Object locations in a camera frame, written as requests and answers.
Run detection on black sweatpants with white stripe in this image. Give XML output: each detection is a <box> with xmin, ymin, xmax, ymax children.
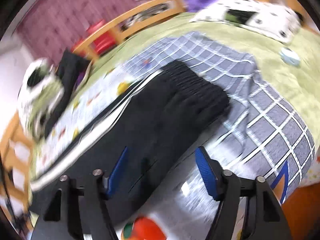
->
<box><xmin>28</xmin><ymin>60</ymin><xmax>231</xmax><ymax>228</ymax></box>

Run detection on fruit print lace tablecloth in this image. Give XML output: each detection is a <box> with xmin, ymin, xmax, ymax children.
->
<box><xmin>22</xmin><ymin>62</ymin><xmax>251</xmax><ymax>240</ymax></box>

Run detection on star print white cloth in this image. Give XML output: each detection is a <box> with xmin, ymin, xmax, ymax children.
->
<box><xmin>306</xmin><ymin>151</ymin><xmax>320</xmax><ymax>186</ymax></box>

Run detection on grey checked cloth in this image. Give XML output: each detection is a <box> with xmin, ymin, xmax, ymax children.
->
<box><xmin>122</xmin><ymin>31</ymin><xmax>316</xmax><ymax>203</ymax></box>

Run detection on folded floral white green quilt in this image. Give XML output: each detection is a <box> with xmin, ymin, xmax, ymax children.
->
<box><xmin>17</xmin><ymin>57</ymin><xmax>64</xmax><ymax>141</ymax></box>

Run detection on green bed sheet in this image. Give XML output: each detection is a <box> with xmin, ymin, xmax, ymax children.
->
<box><xmin>30</xmin><ymin>12</ymin><xmax>320</xmax><ymax>181</ymax></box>

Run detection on black clothes pile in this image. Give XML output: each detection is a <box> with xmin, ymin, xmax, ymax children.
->
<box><xmin>44</xmin><ymin>49</ymin><xmax>90</xmax><ymax>139</ymax></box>

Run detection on small light blue device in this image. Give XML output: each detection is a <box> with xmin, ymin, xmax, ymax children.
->
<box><xmin>279</xmin><ymin>47</ymin><xmax>300</xmax><ymax>67</ymax></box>

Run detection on red chair right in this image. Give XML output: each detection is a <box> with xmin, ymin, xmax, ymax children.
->
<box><xmin>86</xmin><ymin>19</ymin><xmax>117</xmax><ymax>56</ymax></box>

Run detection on floral white pillow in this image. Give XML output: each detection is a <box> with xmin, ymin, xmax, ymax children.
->
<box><xmin>190</xmin><ymin>0</ymin><xmax>301</xmax><ymax>44</ymax></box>

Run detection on maroon striped curtain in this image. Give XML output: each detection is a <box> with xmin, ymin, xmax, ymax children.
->
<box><xmin>16</xmin><ymin>0</ymin><xmax>139</xmax><ymax>63</ymax></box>

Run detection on wooden bed frame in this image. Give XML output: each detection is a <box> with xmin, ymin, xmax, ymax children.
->
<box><xmin>0</xmin><ymin>0</ymin><xmax>320</xmax><ymax>230</ymax></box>

